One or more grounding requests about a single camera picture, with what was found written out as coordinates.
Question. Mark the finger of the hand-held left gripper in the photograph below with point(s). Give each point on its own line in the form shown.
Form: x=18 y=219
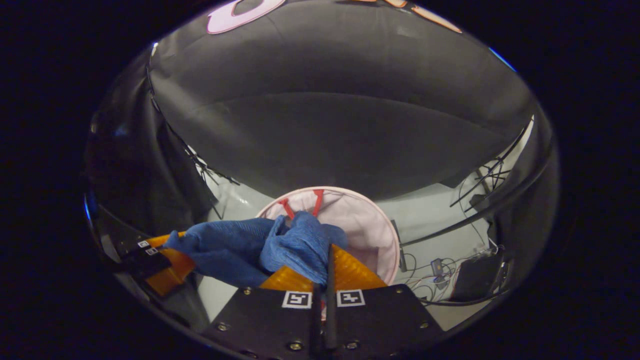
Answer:
x=170 y=277
x=160 y=240

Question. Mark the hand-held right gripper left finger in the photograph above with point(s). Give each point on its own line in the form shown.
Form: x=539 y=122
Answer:
x=317 y=320

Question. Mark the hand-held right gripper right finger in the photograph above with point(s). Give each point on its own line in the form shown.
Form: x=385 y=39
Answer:
x=330 y=310

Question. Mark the small grey power adapter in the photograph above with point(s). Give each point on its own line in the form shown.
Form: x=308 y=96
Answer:
x=438 y=269

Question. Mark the black floor box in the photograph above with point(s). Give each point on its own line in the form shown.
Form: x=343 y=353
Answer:
x=477 y=277

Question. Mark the black backdrop cloth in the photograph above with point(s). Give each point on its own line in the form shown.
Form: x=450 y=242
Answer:
x=325 y=125

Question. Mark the black tripod stand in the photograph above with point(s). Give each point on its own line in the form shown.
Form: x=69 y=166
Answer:
x=487 y=172

